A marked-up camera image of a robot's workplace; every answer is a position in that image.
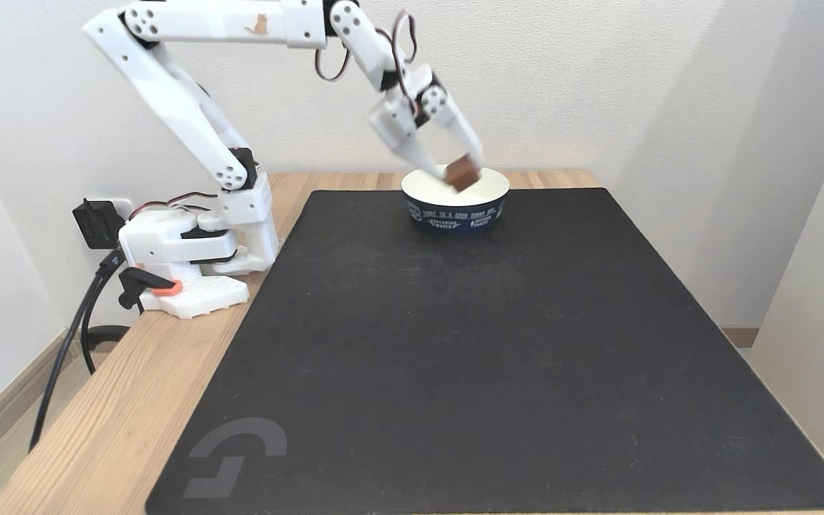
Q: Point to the red-brown toy block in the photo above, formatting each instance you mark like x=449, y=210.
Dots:
x=463, y=174

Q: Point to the dark blue printed paper bowl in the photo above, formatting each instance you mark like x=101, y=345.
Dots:
x=455, y=214

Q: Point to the black desk mat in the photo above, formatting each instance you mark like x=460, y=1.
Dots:
x=491, y=357

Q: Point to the black and orange clamp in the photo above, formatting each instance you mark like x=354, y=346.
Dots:
x=144, y=282

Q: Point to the black power adapter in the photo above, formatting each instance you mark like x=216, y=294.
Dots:
x=96, y=223

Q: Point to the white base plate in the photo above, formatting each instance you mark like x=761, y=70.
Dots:
x=204, y=297

